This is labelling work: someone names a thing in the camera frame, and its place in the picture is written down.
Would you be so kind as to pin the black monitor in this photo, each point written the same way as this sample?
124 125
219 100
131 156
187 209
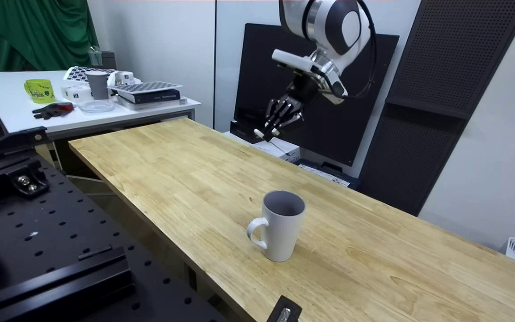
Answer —
340 131

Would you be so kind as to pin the black table clamp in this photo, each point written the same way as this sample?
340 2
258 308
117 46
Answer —
285 309

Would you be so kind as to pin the small white box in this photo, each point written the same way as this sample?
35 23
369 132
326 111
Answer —
76 91

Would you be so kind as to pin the black breadboard table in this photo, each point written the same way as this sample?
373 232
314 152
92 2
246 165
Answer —
61 225

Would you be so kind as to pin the white mug with grey inside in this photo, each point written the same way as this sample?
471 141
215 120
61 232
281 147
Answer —
281 238

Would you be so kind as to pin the grey cup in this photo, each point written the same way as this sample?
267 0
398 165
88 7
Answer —
97 86

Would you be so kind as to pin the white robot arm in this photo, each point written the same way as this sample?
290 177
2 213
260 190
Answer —
330 23

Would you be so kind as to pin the clear bottle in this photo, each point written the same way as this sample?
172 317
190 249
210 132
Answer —
95 55

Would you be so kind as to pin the white side table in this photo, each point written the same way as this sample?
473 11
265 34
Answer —
8 100

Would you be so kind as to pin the black corner bracket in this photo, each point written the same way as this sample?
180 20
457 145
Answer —
28 181

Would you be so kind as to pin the white checkered item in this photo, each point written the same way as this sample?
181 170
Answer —
76 73

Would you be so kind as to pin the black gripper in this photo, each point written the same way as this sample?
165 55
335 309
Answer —
301 89

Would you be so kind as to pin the white cardboard box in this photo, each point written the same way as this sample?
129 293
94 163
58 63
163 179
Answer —
285 150

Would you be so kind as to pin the white crumpled item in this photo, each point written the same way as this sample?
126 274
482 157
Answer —
124 77

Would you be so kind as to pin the dark grey container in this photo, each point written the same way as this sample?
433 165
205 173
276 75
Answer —
108 59

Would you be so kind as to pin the green packet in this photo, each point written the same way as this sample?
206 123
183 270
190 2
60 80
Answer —
40 89

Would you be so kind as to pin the red and black tool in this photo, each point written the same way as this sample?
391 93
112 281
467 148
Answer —
54 109

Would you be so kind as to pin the dark perforated panel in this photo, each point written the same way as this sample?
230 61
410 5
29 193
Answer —
437 89

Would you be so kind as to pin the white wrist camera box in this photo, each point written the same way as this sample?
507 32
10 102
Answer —
296 61

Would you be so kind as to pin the green curtain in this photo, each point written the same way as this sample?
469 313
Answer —
26 36

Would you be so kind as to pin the black aluminium rail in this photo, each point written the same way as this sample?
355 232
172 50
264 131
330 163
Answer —
8 145
49 286

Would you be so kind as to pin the clear petri dish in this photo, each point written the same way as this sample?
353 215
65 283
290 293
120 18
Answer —
97 105

